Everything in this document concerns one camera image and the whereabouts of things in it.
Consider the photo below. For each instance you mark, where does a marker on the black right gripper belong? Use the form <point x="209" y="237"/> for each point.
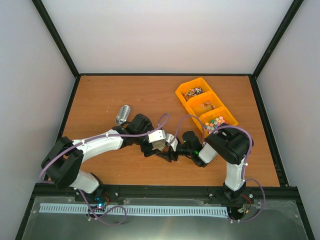
<point x="168" y="156"/>

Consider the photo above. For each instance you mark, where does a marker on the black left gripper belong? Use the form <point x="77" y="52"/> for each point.
<point x="145" y="149"/>

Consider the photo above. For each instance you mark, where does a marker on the gold jar lid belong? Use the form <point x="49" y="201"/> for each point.
<point x="159" y="145"/>

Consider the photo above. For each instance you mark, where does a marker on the silver metal scoop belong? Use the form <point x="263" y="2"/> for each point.
<point x="122" y="114"/>

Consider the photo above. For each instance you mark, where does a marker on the yellow popsicle candy bin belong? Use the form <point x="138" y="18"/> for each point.
<point x="192" y="105"/>

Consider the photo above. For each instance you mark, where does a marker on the yellow star candy bin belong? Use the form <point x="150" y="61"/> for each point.
<point x="220" y="111"/>

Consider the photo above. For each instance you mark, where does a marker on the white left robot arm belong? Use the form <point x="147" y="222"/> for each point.
<point x="64" y="165"/>

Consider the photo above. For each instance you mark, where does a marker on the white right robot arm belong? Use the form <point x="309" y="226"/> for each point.
<point x="232" y="143"/>

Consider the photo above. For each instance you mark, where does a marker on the pile of star candies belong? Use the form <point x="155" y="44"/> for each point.
<point x="213" y="124"/>

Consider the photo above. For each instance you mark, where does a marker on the pile of popsicle candies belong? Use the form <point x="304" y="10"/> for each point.
<point x="207" y="106"/>

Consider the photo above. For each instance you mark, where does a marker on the pile of lollipops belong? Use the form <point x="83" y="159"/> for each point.
<point x="192" y="93"/>

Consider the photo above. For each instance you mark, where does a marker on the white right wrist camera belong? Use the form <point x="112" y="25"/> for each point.
<point x="171" y="141"/>

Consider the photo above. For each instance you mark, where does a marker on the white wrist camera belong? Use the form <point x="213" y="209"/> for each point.
<point x="171" y="141"/>
<point x="158" y="135"/>

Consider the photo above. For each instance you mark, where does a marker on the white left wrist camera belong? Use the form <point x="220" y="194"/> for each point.
<point x="158" y="135"/>

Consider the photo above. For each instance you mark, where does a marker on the light blue cable duct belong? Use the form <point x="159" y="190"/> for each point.
<point x="136" y="210"/>

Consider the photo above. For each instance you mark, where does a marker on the black aluminium frame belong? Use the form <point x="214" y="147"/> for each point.
<point x="283" y="192"/>

